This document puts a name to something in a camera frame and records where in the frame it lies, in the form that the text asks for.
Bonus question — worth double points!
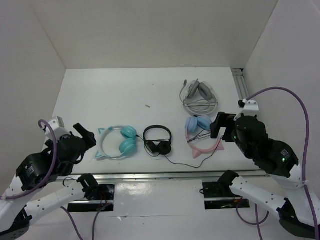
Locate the teal cat-ear headphones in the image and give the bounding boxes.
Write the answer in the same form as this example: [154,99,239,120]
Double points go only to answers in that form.
[94,125,138,161]

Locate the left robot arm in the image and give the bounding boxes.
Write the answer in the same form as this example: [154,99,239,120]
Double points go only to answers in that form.
[0,119,99,240]

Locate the pink blue cat-ear headphones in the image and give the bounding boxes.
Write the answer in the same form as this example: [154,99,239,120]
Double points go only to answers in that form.
[185,115,225,159]

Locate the grey white headphones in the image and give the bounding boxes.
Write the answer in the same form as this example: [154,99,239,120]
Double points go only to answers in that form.
[179,79,219,116]

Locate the black headphones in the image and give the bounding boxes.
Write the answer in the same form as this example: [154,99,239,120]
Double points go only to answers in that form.
[142,125,206,170]

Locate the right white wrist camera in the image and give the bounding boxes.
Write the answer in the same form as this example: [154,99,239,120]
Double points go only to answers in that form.
[233,99,259,121]

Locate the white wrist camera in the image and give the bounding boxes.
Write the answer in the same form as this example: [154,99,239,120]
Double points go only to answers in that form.
[48,116,70,140]
[233,99,259,121]

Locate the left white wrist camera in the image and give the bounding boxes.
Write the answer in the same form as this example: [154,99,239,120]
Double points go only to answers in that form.
[48,116,70,140]

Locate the aluminium side rail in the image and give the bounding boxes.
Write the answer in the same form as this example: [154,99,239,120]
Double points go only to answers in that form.
[231,68,250,100]

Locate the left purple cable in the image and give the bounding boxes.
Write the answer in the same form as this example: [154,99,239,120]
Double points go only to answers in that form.
[0,119,59,201]

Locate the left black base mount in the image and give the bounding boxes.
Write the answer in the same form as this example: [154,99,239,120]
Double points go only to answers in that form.
[66,184,115,213]

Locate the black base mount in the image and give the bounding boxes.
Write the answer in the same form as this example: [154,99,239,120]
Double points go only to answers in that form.
[199,182,243,210]
[66,184,115,213]

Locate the aluminium front rail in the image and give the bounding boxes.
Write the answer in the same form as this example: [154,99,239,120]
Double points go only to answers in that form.
[57,170,269,182]

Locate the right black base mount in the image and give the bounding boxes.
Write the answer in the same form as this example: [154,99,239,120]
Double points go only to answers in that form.
[199,182,243,210]

